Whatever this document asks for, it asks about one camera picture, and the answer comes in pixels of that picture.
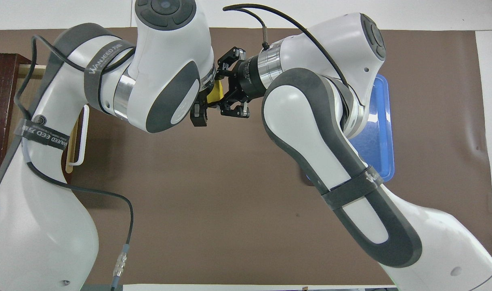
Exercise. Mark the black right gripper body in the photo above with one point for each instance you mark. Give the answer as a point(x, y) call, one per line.
point(248, 79)

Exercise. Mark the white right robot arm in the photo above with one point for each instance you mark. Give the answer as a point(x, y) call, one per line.
point(310, 121)

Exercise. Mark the blue plastic tray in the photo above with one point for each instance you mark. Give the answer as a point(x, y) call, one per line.
point(375, 141)

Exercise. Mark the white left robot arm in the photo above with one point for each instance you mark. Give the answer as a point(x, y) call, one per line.
point(28, 226)

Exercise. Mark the brown paper table mat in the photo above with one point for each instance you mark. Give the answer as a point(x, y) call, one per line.
point(209, 182)

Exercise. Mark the yellow block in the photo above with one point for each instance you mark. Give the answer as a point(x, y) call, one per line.
point(215, 93)

